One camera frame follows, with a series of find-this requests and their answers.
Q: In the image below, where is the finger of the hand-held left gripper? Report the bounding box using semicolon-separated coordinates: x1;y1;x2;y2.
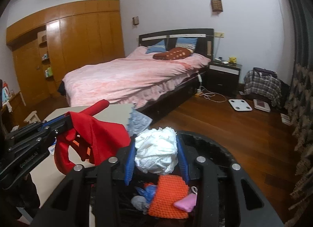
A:
15;115;74;132
5;124;75;152

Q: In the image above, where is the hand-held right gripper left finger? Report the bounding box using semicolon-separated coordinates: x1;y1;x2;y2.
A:
29;141;137;227

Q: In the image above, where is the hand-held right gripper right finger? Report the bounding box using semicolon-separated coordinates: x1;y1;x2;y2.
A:
176;139;284;227

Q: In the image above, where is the white paper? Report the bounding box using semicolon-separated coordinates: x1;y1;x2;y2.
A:
134;127;178;175

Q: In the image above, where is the blue plastic bag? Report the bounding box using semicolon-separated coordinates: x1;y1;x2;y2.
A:
136;185;157;203

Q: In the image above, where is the black bagged trash bin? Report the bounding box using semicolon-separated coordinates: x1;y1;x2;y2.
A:
90;130;247;227

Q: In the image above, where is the grey paper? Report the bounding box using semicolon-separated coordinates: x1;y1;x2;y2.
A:
131;196;149;210

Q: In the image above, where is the large orange foam net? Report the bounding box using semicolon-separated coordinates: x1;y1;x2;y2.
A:
148;176;190;220

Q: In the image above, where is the pink packet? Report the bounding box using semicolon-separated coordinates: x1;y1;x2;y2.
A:
174;193;197;211

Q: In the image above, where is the red cloth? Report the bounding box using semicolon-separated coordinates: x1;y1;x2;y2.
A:
54;99;131;176

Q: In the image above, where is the small wooden stool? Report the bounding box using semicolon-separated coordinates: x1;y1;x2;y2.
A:
24;110;41;123

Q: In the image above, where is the beige table cover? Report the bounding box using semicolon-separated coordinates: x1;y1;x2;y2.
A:
29;104;136;208

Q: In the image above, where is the black cloth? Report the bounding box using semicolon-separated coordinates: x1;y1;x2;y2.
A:
57;80;67;97

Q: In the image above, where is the wooden desk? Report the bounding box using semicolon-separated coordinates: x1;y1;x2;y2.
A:
0;91;26;130

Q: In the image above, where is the blue quilted cloth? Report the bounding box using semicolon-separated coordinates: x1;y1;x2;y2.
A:
127;108;153;137

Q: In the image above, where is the pink duvet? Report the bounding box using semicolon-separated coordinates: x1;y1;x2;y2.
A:
61;46;212;109

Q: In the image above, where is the white bathroom scale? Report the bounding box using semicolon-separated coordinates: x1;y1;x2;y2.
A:
228;99;252;112

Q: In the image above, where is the wooden wardrobe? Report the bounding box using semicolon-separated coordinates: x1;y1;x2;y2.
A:
6;0;126;100

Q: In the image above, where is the dark nightstand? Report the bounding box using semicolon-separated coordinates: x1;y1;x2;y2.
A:
208;60;242;97

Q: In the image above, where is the scale with dark centre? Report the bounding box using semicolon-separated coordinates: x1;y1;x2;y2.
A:
253;99;271;113

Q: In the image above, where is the brown dotted pillow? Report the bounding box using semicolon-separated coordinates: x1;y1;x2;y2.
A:
153;47;193;60

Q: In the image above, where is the plaid cloth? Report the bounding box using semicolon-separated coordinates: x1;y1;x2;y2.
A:
244;69;282;107

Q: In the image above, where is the plain blue pillow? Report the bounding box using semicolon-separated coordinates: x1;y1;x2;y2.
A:
146;40;167;54

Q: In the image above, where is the patterned blue pillow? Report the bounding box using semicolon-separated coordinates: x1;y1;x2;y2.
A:
175;37;198;50

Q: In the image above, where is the dark garment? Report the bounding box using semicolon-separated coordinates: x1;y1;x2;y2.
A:
253;67;277;77

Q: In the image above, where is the dark wooden bed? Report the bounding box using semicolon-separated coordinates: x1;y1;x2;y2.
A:
57;28;214;115

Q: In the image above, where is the dark patterned curtain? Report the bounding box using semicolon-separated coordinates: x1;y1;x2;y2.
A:
276;0;313;218

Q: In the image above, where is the white cable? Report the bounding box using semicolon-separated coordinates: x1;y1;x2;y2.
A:
201;91;227;103

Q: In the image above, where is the large wall lamp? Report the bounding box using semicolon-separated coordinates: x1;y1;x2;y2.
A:
211;0;223;14

